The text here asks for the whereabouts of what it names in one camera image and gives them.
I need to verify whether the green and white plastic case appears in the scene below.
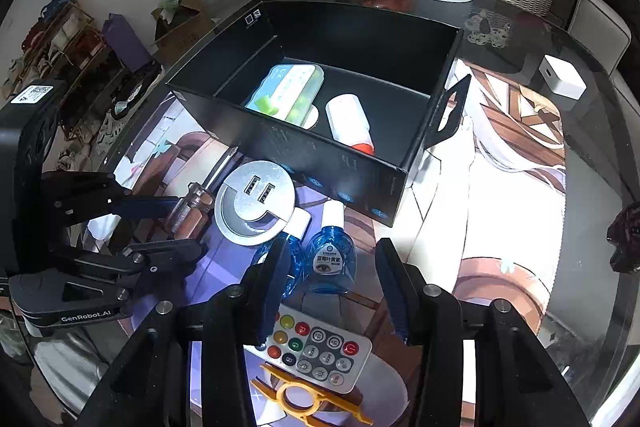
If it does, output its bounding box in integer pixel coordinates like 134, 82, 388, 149
244, 64, 325, 128

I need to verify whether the purple bag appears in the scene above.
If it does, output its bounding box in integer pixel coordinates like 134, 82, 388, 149
102, 13, 152, 72

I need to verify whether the white chair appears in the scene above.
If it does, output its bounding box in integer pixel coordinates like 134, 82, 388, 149
567, 0, 632, 75

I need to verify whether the brown cardboard box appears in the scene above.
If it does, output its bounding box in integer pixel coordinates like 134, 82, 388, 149
151, 0, 217, 52

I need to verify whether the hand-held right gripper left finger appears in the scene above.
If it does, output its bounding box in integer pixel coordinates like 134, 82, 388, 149
77, 236, 293, 427

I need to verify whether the white remote with coloured buttons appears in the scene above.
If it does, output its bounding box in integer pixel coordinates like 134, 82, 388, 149
243, 304, 374, 394

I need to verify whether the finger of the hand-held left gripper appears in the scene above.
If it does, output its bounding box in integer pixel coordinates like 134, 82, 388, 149
42, 172, 182, 226
50, 238, 208, 294

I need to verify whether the white power adapter cube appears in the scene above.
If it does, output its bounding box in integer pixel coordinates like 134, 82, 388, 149
538, 54, 587, 100

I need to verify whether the white bottle with red cap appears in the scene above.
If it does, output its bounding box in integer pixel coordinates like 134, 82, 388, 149
325, 94, 376, 156

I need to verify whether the yellow plastic tool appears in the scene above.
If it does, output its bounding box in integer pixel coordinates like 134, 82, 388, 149
263, 364, 374, 427

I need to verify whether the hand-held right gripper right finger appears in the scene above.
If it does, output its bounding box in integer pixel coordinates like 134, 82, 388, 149
375, 237, 591, 427

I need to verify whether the printed desk mat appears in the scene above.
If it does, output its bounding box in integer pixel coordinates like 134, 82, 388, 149
112, 57, 568, 427

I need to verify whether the screwdriver with clear amber handle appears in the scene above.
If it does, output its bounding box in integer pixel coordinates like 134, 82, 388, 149
165, 146, 240, 240

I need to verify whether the blue eye drop bottle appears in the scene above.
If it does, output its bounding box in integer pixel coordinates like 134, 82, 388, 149
250, 206, 313, 300
304, 201, 358, 294

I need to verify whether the dark crumpled object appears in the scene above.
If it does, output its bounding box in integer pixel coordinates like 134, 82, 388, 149
606, 207, 640, 275

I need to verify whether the round silver socket plate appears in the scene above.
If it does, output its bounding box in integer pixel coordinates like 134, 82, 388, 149
214, 161, 297, 246

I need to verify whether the black cardboard box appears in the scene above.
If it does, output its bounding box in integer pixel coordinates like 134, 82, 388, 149
165, 0, 473, 229

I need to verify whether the wooden shoe rack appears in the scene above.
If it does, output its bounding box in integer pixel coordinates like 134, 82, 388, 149
0, 0, 126, 142

